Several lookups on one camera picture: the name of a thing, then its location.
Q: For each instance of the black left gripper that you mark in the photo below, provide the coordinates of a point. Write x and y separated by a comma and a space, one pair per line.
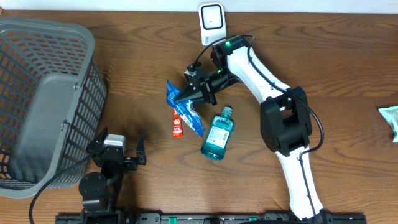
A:
130, 165

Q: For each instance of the green tissue pack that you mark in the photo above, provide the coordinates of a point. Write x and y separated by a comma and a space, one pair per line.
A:
390, 115

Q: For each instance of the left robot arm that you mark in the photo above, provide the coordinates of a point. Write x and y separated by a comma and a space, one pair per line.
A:
100, 190

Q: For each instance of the blue mouthwash bottle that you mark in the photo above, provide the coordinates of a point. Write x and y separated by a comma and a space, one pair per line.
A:
216, 141

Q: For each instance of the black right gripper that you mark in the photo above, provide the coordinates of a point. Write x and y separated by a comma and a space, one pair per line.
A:
193, 86

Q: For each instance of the red Nescafe coffee stick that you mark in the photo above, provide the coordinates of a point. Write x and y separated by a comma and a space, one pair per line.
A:
177, 125

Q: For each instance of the blue Oreo cookie pack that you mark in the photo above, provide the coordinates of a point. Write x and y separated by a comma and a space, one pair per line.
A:
185, 110

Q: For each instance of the grey plastic shopping basket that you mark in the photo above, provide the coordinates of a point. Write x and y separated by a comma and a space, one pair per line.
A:
52, 99

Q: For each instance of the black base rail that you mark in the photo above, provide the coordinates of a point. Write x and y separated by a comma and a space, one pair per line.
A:
270, 217

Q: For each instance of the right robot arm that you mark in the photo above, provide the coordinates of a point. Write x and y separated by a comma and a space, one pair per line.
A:
285, 115

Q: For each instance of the white barcode scanner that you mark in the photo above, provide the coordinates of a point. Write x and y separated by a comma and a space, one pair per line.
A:
212, 22

